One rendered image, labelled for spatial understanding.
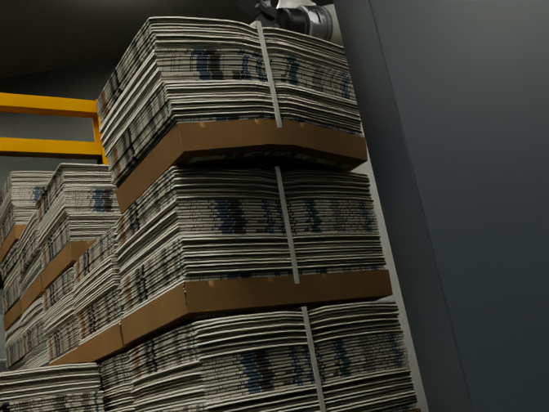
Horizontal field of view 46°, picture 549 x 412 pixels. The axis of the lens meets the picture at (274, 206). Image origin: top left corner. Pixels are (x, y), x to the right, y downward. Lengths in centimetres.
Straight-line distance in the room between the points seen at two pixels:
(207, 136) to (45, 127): 466
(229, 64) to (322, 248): 33
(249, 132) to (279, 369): 36
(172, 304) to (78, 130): 458
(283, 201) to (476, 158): 47
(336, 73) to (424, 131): 56
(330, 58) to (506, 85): 57
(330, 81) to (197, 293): 46
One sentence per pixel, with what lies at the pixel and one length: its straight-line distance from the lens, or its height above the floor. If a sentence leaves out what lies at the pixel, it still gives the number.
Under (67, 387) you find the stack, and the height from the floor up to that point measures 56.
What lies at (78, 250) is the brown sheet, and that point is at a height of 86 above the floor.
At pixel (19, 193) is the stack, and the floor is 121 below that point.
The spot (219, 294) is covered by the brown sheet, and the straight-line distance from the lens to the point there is 95.
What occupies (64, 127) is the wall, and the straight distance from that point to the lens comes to 555.
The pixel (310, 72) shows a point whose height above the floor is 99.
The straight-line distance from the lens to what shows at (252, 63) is 109.
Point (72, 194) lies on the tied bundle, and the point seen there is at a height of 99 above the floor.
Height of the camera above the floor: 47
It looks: 16 degrees up
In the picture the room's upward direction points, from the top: 11 degrees counter-clockwise
